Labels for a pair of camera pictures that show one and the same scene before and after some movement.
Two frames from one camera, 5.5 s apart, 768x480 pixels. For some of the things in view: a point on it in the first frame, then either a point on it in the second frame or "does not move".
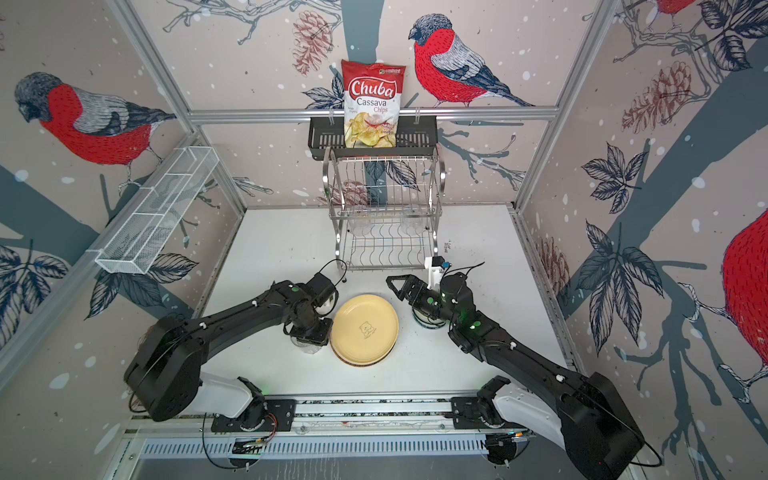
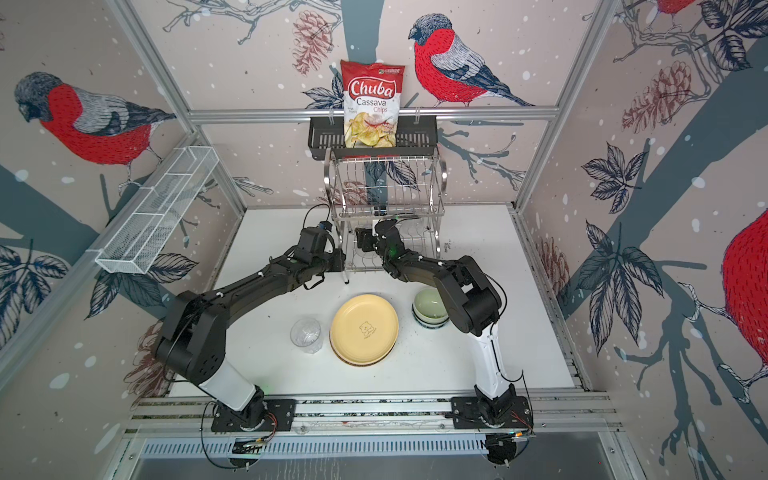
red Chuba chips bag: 371,94 does not move
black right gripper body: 432,303 to 371,245
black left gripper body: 316,328 to 329,262
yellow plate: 364,330 does not move
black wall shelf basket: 415,136 does not move
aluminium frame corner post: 147,46 does not move
